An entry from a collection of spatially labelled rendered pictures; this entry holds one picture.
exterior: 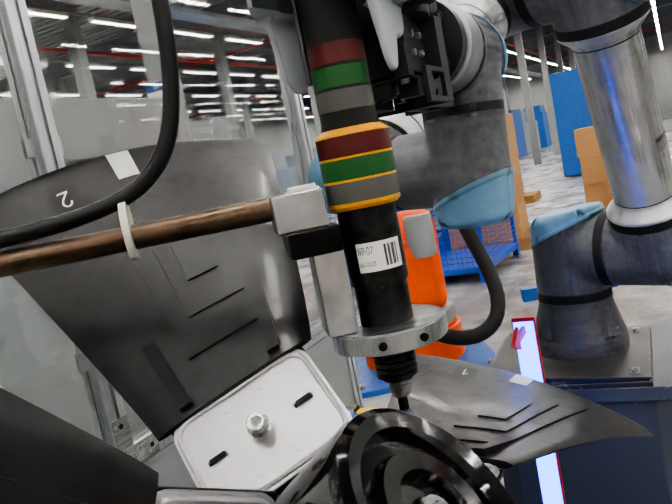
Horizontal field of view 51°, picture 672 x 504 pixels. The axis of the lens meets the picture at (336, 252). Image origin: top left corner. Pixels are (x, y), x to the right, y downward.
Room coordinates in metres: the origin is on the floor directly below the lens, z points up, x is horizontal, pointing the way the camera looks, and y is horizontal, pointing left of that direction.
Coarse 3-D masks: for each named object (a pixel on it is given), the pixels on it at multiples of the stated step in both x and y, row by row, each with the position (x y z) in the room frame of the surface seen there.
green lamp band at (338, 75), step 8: (344, 64) 0.39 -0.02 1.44; (352, 64) 0.40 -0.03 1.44; (360, 64) 0.40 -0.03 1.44; (312, 72) 0.40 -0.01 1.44; (320, 72) 0.40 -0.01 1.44; (328, 72) 0.40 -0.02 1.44; (336, 72) 0.39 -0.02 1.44; (344, 72) 0.39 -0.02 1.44; (352, 72) 0.40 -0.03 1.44; (360, 72) 0.40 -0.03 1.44; (368, 72) 0.40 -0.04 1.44; (312, 80) 0.41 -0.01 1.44; (320, 80) 0.40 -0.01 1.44; (328, 80) 0.40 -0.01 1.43; (336, 80) 0.39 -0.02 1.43; (344, 80) 0.39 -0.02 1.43; (352, 80) 0.39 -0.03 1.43; (360, 80) 0.40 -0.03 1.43; (368, 80) 0.40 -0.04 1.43; (320, 88) 0.40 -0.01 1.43; (328, 88) 0.40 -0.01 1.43
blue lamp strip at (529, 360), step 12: (516, 324) 0.72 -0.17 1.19; (528, 324) 0.71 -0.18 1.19; (528, 336) 0.71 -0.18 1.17; (528, 348) 0.72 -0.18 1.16; (528, 360) 0.72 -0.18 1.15; (528, 372) 0.72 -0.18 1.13; (540, 372) 0.71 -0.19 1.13; (552, 456) 0.71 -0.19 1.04; (540, 468) 0.72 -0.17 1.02; (552, 468) 0.71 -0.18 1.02; (540, 480) 0.72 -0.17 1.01; (552, 480) 0.71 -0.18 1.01; (552, 492) 0.72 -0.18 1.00
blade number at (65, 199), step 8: (72, 184) 0.51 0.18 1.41; (56, 192) 0.50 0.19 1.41; (64, 192) 0.50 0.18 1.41; (72, 192) 0.50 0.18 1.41; (56, 200) 0.50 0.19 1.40; (64, 200) 0.50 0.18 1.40; (72, 200) 0.50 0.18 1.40; (80, 200) 0.50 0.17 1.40; (56, 208) 0.49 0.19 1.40; (64, 208) 0.49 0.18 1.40; (72, 208) 0.49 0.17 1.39
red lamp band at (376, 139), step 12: (360, 132) 0.39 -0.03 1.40; (372, 132) 0.39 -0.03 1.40; (384, 132) 0.40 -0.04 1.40; (324, 144) 0.40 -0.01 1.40; (336, 144) 0.39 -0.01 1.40; (348, 144) 0.39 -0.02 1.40; (360, 144) 0.39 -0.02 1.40; (372, 144) 0.39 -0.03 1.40; (384, 144) 0.40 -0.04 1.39; (324, 156) 0.40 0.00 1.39; (336, 156) 0.39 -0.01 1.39
